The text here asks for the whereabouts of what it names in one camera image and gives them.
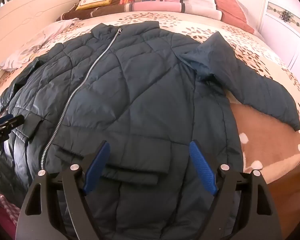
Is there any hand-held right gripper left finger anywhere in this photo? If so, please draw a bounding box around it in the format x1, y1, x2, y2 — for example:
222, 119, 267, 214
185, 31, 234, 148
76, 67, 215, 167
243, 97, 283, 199
16, 141, 111, 240

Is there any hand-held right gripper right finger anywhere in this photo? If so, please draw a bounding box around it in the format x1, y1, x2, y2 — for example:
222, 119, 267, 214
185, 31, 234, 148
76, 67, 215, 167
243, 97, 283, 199
188, 141, 283, 240

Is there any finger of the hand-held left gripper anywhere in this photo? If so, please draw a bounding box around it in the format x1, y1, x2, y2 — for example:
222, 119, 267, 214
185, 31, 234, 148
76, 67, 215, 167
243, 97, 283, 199
0, 115, 25, 133
0, 114, 14, 127

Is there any dark teal quilted jacket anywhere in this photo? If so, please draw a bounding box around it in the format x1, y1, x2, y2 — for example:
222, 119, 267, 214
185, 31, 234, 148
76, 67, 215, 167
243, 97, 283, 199
0, 21, 300, 240

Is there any tan blanket with white spots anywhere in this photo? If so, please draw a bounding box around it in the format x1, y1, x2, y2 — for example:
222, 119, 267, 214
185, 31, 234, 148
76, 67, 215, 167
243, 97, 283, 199
229, 103, 300, 182

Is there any pink checked cloth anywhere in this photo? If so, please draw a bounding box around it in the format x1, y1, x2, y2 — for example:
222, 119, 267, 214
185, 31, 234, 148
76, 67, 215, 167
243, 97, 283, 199
0, 192, 24, 240

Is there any pale lilac cloth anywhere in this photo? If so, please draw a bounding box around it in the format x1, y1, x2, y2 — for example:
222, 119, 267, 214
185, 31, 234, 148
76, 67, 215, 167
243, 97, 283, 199
0, 18, 80, 70

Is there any white bed headboard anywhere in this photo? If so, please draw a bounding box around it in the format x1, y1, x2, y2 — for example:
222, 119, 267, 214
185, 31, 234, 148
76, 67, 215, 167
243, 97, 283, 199
0, 0, 81, 63

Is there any leaf print bed blanket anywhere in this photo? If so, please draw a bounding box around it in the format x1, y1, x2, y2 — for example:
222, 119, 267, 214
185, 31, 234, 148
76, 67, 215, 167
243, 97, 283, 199
0, 10, 300, 180

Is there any brown blanket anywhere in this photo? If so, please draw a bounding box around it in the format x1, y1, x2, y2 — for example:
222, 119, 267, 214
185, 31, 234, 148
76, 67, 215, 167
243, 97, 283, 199
60, 0, 127, 21

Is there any salmon pink pillow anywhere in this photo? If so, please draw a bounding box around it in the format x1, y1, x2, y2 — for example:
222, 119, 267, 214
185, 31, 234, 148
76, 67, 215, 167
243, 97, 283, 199
209, 0, 255, 34

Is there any white striped folded blanket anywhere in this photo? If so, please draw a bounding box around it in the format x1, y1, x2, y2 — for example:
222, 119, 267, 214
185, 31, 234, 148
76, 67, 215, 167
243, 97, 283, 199
179, 0, 223, 20

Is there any white wardrobe with floral panels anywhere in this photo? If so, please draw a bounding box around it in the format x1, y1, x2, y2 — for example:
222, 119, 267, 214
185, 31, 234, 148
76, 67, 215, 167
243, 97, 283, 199
255, 0, 300, 69

